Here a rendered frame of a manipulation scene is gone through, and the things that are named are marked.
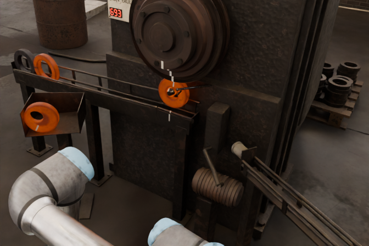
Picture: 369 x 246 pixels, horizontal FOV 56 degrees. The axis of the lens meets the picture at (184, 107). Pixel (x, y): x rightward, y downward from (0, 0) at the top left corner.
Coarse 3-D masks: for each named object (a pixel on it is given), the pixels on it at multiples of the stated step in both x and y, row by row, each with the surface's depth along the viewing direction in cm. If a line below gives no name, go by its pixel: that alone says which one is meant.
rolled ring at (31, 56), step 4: (16, 52) 216; (20, 52) 214; (24, 52) 212; (28, 52) 213; (16, 56) 218; (20, 56) 219; (24, 56) 214; (28, 56) 212; (32, 56) 213; (16, 60) 220; (20, 60) 222; (32, 60) 212; (16, 64) 221; (20, 64) 222; (32, 64) 213; (20, 68) 222; (24, 68) 223; (32, 68) 215; (32, 72) 217
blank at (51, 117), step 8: (32, 104) 163; (40, 104) 163; (48, 104) 165; (40, 112) 164; (48, 112) 165; (56, 112) 166; (24, 120) 166; (32, 120) 167; (40, 120) 169; (48, 120) 167; (56, 120) 167; (32, 128) 168; (40, 128) 169; (48, 128) 169
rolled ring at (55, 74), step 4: (36, 56) 207; (40, 56) 205; (44, 56) 204; (48, 56) 205; (36, 60) 209; (40, 60) 209; (44, 60) 205; (48, 60) 203; (52, 60) 204; (36, 64) 210; (40, 64) 213; (48, 64) 204; (52, 64) 203; (56, 64) 205; (36, 68) 212; (40, 68) 213; (52, 68) 204; (56, 68) 205; (36, 72) 214; (40, 72) 213; (52, 72) 206; (56, 72) 205; (52, 76) 208; (56, 76) 207
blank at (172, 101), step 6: (162, 84) 166; (168, 84) 164; (174, 84) 163; (180, 84) 161; (162, 90) 168; (186, 90) 162; (162, 96) 170; (168, 96) 168; (180, 96) 164; (186, 96) 162; (168, 102) 169; (174, 102) 167; (180, 102) 166; (186, 102) 166
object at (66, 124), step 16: (32, 96) 178; (48, 96) 180; (64, 96) 181; (80, 96) 182; (32, 112) 178; (64, 112) 186; (80, 112) 170; (64, 128) 173; (80, 128) 170; (64, 144) 181; (80, 208) 206
